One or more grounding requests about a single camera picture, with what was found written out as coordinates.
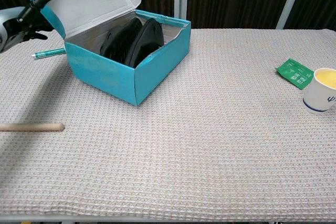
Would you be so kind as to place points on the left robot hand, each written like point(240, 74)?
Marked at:
point(11, 28)

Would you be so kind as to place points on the light blue shoe box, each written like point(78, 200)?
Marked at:
point(105, 77)

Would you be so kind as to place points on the green marker pen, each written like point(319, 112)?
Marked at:
point(48, 52)

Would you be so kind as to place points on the wooden stick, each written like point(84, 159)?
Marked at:
point(31, 127)

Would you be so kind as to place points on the beige woven tablecloth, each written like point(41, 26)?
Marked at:
point(183, 142)

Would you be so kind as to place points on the green tea packet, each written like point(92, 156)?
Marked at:
point(294, 73)

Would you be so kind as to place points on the paper cup with yellow liquid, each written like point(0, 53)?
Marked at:
point(319, 95)

